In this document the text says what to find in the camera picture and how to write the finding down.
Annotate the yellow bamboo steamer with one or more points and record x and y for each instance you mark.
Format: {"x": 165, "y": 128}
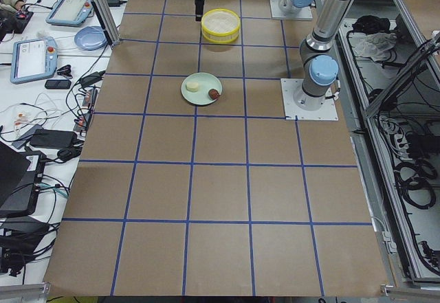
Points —
{"x": 220, "y": 26}

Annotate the white steamed bun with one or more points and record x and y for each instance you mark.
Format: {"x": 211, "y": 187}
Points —
{"x": 192, "y": 86}

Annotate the brown steamed bun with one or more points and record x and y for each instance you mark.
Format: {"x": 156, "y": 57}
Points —
{"x": 213, "y": 94}

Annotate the light green plate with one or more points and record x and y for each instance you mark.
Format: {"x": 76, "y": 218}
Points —
{"x": 206, "y": 81}

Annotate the blue plate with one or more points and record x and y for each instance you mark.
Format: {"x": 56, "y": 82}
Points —
{"x": 90, "y": 38}

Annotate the upper teach pendant tablet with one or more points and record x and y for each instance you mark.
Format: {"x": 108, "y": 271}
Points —
{"x": 71, "y": 13}

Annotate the teach pendant tablet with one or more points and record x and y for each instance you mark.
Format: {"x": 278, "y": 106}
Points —
{"x": 34, "y": 59}
{"x": 71, "y": 13}

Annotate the black smartphone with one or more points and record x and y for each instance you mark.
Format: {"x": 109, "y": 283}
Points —
{"x": 58, "y": 84}

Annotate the lower teach pendant tablet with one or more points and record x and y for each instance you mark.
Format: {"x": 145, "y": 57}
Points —
{"x": 34, "y": 59}

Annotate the crumpled white cloth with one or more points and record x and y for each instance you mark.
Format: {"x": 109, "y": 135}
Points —
{"x": 376, "y": 46}

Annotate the black power adapter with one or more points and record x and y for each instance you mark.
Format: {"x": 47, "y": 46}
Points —
{"x": 44, "y": 138}

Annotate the black laptop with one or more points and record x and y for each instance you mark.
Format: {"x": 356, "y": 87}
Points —
{"x": 21, "y": 173}

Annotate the aluminium frame post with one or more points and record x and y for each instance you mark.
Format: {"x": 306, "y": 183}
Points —
{"x": 106, "y": 21}

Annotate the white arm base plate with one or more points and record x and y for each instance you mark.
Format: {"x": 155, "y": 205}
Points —
{"x": 299, "y": 106}

